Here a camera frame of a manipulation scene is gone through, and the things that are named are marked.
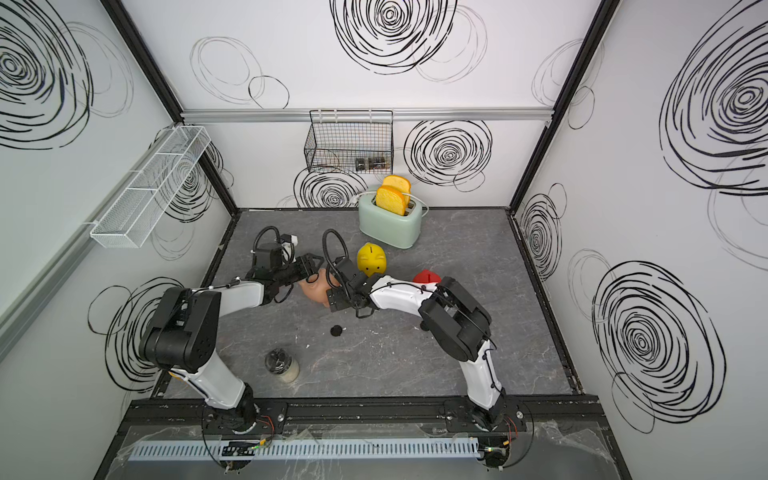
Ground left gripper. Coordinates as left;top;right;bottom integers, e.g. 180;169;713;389
274;254;325;289

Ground pink piggy bank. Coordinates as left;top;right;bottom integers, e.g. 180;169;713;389
298;268;340;308

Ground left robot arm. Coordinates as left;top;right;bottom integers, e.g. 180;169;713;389
138;245;324;434

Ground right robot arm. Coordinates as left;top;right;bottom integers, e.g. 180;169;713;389
326;257;506;431

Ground yellow piggy bank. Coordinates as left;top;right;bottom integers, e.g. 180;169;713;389
357;242;387;277

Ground red piggy bank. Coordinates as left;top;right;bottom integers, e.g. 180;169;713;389
413;269;441;284

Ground mint green toaster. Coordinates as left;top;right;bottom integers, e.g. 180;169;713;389
357;191;430;249

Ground front toast slice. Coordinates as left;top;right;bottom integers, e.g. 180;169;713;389
375;185;410;216

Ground toast slice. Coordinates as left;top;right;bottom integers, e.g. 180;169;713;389
382;175;411;194
375;185;410;216

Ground clear jar with white contents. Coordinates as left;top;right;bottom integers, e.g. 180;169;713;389
264;348;300;384

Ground small jars in basket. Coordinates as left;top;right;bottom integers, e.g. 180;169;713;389
354;156;390;173

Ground back toast slice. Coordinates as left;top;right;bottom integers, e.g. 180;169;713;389
382;175;411;194

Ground black wire wall basket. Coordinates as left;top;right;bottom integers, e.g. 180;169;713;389
303;109;395;174

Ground white slotted cable duct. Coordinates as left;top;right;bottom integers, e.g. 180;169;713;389
128;438;481;461

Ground white wire wall shelf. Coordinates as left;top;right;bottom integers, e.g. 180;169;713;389
90;126;211;249

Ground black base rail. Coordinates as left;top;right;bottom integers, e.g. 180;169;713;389
118;395;607;436

